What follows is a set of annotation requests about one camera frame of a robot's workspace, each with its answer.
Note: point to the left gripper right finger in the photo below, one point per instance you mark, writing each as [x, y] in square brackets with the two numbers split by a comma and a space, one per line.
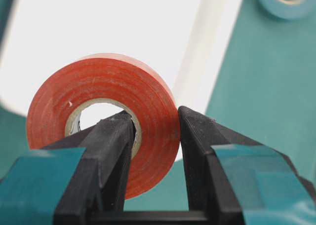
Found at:
[239, 181]

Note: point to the red tape roll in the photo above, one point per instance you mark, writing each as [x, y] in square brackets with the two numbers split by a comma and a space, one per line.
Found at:
[122, 81]

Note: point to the teal green tape roll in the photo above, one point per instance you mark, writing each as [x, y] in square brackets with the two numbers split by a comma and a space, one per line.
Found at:
[289, 9]

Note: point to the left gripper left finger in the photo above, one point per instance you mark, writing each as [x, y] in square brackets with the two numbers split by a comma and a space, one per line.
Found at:
[62, 183]

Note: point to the white plastic tray case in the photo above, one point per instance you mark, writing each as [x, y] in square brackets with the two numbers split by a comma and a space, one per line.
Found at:
[184, 41]

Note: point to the green table cloth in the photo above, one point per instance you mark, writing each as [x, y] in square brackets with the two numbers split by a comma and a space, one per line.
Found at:
[265, 88]

